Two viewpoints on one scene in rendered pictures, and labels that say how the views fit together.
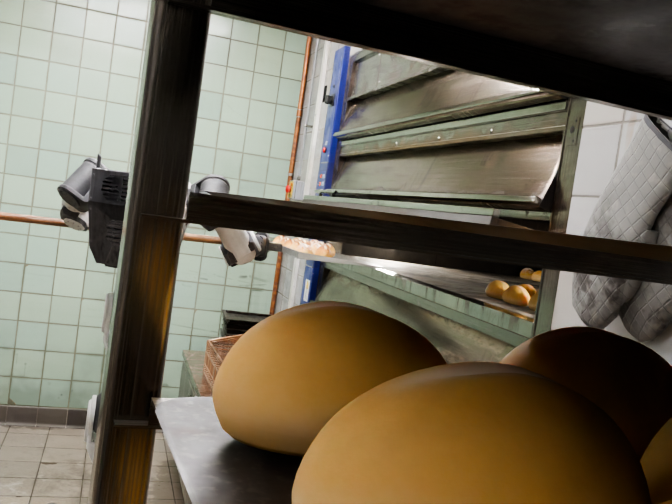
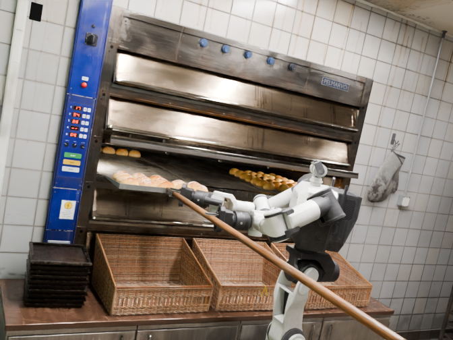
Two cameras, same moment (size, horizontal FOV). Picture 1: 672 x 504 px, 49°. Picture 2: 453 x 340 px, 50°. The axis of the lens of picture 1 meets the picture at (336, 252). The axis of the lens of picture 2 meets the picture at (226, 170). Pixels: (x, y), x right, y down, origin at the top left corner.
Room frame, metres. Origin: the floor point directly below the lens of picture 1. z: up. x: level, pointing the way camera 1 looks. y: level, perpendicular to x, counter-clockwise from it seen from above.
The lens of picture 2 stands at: (3.30, 2.80, 1.66)
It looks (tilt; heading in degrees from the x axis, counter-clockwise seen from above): 7 degrees down; 258
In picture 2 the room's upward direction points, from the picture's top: 11 degrees clockwise
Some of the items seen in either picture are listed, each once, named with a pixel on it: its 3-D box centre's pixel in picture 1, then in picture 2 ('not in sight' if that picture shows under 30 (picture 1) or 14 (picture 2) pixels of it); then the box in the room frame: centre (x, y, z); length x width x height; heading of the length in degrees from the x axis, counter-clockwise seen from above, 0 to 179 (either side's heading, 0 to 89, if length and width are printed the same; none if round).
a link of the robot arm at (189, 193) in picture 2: (255, 245); (191, 197); (2.92, 0.32, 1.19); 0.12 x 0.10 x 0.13; 163
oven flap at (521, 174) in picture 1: (411, 174); (245, 135); (2.58, -0.22, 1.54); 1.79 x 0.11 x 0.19; 17
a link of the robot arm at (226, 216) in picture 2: not in sight; (229, 220); (2.79, 0.70, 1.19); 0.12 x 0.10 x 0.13; 11
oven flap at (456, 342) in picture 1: (390, 321); (228, 214); (2.58, -0.22, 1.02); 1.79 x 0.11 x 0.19; 17
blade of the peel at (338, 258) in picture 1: (322, 253); (156, 183); (3.09, 0.06, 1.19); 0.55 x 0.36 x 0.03; 18
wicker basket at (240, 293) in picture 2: not in sight; (243, 272); (2.47, 0.02, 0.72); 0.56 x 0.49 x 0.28; 16
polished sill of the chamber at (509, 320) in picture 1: (402, 282); (231, 192); (2.58, -0.25, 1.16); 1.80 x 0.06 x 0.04; 17
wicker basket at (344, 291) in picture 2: not in sight; (318, 274); (1.90, -0.15, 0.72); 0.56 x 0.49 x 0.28; 19
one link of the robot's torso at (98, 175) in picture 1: (139, 217); (321, 214); (2.32, 0.63, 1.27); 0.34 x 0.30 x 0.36; 79
